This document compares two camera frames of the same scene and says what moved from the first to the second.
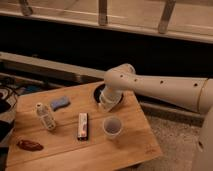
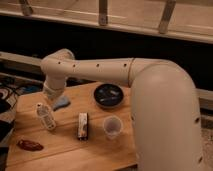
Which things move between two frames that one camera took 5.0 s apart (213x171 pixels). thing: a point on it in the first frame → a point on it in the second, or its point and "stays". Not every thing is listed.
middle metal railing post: [103, 12] stays
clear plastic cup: [112, 126] stays
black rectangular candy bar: [83, 126] stays
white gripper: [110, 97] → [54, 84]
